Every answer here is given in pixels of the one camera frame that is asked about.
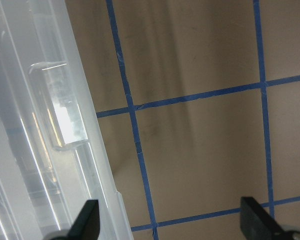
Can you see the clear plastic box lid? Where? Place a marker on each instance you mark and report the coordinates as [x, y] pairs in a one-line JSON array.
[[52, 154]]

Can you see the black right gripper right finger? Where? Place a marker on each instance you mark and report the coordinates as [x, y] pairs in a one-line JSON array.
[[256, 224]]

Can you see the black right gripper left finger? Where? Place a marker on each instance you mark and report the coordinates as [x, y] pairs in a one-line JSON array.
[[85, 227]]

